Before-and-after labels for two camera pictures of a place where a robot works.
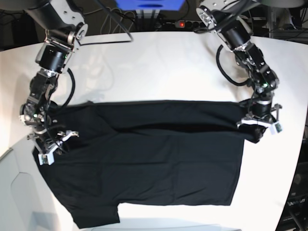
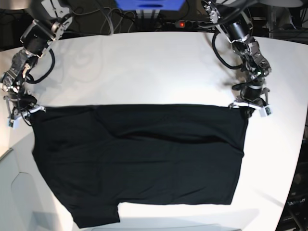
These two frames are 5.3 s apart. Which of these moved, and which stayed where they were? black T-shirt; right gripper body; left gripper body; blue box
Moved: right gripper body; left gripper body
Stayed: blue box; black T-shirt
